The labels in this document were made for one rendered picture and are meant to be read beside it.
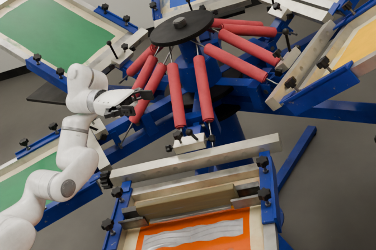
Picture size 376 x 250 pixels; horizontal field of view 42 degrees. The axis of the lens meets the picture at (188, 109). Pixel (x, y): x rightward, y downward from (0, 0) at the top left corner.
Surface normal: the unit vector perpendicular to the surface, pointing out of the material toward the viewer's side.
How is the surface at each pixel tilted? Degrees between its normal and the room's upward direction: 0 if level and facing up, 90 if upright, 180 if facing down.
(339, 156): 0
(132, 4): 90
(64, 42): 32
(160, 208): 90
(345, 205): 0
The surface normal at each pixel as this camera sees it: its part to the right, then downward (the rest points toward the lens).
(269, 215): -0.33, -0.80
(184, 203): -0.08, 0.56
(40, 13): 0.12, -0.63
